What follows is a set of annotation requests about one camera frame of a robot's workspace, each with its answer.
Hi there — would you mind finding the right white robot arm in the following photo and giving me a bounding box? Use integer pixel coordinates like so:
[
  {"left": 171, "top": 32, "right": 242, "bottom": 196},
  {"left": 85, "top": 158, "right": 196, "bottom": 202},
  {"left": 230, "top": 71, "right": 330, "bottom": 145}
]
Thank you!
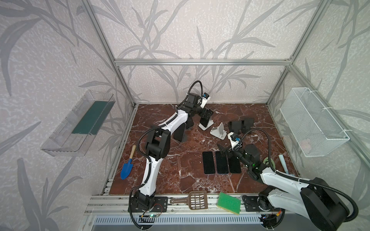
[{"left": 217, "top": 132, "right": 359, "bottom": 231}]

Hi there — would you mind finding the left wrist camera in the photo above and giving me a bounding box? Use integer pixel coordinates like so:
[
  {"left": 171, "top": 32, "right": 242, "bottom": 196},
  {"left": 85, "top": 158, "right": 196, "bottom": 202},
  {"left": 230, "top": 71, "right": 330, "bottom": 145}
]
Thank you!
[{"left": 200, "top": 92, "right": 210, "bottom": 108}]

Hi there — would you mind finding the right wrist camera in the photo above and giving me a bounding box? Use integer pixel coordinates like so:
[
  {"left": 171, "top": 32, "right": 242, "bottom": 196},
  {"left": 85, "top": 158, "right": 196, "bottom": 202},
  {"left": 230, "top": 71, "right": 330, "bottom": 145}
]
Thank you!
[{"left": 227, "top": 132, "right": 242, "bottom": 151}]

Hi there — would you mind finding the white phone stand back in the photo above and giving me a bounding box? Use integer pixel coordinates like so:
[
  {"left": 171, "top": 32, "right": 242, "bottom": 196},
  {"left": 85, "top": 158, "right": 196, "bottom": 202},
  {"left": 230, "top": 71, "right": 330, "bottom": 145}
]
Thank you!
[{"left": 198, "top": 119, "right": 215, "bottom": 131}]

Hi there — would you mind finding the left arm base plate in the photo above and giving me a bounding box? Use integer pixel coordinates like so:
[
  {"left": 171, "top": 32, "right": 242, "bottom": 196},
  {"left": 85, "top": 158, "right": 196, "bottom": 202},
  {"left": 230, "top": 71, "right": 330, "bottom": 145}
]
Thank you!
[{"left": 128, "top": 196, "right": 168, "bottom": 213}]

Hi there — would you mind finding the clear plastic wall tray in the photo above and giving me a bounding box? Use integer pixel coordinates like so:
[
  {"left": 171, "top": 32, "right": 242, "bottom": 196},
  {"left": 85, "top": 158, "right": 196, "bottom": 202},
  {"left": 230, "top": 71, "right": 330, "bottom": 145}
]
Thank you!
[{"left": 41, "top": 90, "right": 116, "bottom": 157}]

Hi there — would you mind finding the brown slotted scoop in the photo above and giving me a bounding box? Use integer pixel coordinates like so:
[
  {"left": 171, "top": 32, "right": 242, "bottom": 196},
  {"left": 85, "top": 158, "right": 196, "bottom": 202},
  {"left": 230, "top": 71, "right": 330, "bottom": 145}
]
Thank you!
[{"left": 170, "top": 191, "right": 208, "bottom": 210}]

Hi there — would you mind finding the green yellow sponge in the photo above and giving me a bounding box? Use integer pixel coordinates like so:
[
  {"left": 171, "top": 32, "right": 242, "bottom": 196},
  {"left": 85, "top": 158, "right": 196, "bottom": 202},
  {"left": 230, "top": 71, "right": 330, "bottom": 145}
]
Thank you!
[{"left": 217, "top": 193, "right": 241, "bottom": 215}]

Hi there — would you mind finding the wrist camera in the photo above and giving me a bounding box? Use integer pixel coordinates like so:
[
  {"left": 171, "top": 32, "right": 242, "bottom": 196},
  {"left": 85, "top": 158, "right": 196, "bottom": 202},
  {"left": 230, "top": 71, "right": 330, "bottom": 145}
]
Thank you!
[
  {"left": 200, "top": 92, "right": 210, "bottom": 108},
  {"left": 227, "top": 132, "right": 242, "bottom": 151}
]

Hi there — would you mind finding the black phone on white stand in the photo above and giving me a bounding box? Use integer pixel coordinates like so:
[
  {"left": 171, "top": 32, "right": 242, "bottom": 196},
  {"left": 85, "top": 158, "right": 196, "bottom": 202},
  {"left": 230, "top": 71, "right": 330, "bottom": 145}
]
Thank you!
[{"left": 199, "top": 116, "right": 210, "bottom": 128}]

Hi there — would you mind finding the white wire basket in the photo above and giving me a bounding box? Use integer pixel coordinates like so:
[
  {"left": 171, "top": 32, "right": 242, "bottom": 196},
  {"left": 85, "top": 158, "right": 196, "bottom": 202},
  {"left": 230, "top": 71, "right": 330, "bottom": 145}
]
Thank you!
[{"left": 280, "top": 88, "right": 350, "bottom": 157}]

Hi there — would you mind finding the pink object in basket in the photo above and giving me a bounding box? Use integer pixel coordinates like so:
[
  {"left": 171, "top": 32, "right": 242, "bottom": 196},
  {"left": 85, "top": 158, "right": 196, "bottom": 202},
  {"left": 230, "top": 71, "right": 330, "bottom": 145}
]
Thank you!
[{"left": 299, "top": 139, "right": 312, "bottom": 152}]

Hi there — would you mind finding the light blue plastic shovel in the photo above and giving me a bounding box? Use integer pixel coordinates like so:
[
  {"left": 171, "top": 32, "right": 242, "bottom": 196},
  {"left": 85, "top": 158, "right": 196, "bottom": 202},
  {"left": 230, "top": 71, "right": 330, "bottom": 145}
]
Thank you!
[{"left": 278, "top": 155, "right": 289, "bottom": 174}]

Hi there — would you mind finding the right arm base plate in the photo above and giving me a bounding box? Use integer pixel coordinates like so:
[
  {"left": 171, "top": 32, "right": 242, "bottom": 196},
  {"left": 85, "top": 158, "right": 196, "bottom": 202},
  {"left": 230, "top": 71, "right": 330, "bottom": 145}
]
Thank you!
[{"left": 242, "top": 195, "right": 281, "bottom": 213}]

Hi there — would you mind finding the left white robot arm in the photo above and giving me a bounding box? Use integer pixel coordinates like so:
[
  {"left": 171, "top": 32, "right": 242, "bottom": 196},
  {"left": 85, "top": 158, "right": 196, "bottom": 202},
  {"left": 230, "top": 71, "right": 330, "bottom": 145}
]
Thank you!
[{"left": 129, "top": 80, "right": 214, "bottom": 212}]

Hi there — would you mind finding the aluminium front rail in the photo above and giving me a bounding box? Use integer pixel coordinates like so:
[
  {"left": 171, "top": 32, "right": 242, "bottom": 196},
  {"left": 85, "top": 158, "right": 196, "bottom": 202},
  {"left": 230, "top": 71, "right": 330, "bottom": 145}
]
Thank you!
[{"left": 84, "top": 193, "right": 237, "bottom": 216}]

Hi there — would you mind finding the blue shovel wooden handle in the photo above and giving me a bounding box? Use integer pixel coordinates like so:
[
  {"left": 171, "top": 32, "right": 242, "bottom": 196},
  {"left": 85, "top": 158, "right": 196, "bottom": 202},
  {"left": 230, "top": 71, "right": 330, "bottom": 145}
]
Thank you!
[{"left": 120, "top": 145, "right": 137, "bottom": 180}]

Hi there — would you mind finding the black stand front left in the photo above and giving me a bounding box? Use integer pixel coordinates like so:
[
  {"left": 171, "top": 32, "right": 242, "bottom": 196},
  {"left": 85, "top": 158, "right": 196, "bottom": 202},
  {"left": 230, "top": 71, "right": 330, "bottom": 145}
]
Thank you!
[{"left": 241, "top": 118, "right": 254, "bottom": 134}]

